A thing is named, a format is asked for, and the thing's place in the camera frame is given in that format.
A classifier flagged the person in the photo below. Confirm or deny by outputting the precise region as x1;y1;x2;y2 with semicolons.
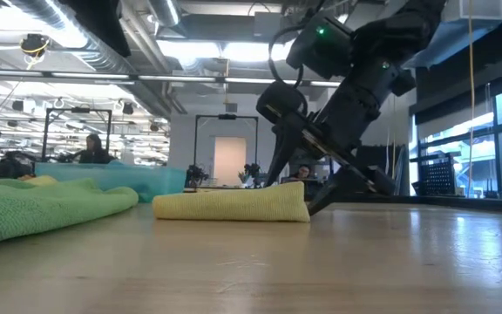
78;133;117;165
294;164;314;180

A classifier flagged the long ceiling light strip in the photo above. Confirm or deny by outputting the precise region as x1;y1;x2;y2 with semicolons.
0;69;343;88

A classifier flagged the black right camera cable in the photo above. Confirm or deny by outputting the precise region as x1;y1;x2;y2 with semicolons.
268;24;307;88

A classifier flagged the black aluminium table frame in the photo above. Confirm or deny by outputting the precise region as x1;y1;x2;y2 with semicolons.
183;187;502;215

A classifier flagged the black perforated crate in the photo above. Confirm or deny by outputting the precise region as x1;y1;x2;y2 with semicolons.
416;160;458;197

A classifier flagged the translucent teal plastic bin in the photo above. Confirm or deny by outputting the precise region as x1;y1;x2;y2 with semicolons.
34;161;187;204

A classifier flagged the green microfiber towel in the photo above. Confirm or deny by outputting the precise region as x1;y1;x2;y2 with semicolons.
0;176;139;244

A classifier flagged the black gantry frame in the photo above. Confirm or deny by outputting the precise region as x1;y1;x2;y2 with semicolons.
41;106;113;165
193;113;260;188

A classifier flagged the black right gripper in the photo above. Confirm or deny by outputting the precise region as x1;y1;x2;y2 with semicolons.
264;60;416;217

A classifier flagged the pale door panel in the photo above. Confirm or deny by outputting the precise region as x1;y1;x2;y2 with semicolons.
213;136;248;188

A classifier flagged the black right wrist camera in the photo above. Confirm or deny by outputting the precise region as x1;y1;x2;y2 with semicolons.
256;80;309;126

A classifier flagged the silver ventilation duct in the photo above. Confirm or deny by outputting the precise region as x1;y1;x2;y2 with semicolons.
4;0;139;75

